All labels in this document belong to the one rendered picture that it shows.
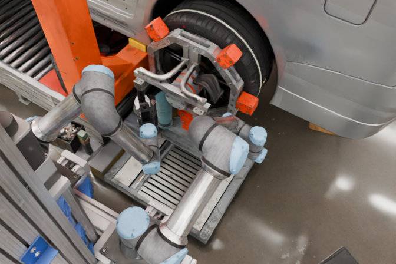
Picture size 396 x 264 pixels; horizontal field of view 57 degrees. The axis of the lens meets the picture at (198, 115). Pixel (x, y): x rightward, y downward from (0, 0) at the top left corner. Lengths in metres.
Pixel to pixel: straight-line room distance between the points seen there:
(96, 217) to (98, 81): 0.66
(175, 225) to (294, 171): 1.56
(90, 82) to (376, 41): 1.08
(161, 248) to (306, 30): 1.03
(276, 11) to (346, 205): 1.53
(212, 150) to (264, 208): 1.37
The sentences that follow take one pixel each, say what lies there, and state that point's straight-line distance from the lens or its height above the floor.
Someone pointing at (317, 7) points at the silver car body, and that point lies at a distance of 1.56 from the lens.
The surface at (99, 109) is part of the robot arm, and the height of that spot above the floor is 1.30.
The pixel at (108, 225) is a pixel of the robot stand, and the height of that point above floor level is 0.73.
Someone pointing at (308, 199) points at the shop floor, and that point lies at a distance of 2.63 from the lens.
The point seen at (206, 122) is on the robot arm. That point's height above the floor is 1.28.
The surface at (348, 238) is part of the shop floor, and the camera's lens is 2.62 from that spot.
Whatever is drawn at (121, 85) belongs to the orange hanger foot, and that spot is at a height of 0.64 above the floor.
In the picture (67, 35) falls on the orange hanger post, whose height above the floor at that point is 1.20.
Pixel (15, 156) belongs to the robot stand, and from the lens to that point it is 0.88.
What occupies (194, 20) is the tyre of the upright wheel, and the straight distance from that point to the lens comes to 1.77.
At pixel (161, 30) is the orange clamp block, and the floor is 1.09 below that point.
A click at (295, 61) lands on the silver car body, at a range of 1.75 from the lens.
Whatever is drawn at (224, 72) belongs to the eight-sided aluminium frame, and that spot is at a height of 1.04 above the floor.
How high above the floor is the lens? 2.29
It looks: 54 degrees down
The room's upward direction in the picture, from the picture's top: 3 degrees clockwise
